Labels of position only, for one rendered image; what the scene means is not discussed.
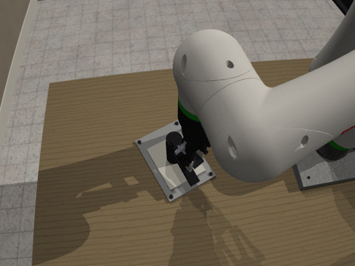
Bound black faucet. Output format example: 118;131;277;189
146;131;206;190

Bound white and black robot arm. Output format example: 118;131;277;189
173;0;355;183

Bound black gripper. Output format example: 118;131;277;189
172;127;211;172

